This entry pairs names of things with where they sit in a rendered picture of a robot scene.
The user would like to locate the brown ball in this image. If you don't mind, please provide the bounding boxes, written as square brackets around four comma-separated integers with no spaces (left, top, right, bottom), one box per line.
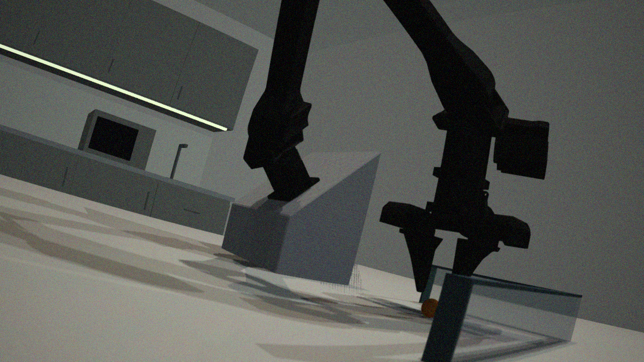
[421,299,438,318]

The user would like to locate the clear glass corner walls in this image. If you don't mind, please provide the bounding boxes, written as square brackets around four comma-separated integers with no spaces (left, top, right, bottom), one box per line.
[421,267,581,362]

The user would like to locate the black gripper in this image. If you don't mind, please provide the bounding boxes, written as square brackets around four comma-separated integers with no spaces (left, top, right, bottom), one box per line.
[379,159,531,293]

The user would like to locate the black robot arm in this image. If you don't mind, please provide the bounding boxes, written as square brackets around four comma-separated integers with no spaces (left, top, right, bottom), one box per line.
[243,0,549,202]

